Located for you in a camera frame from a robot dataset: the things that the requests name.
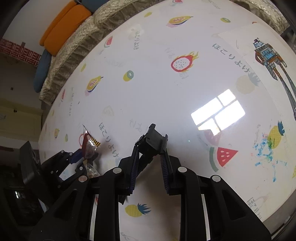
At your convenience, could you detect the black razor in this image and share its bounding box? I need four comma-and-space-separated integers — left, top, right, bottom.
135, 123, 168, 170

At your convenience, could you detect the blue end cushion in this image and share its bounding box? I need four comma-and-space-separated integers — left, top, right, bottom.
33, 49, 52, 93

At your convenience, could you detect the red clear candy wrapper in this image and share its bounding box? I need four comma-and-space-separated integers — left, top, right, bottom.
82, 126, 100, 178

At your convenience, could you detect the orange cushion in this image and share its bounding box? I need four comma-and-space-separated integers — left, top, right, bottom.
39, 1, 91, 56

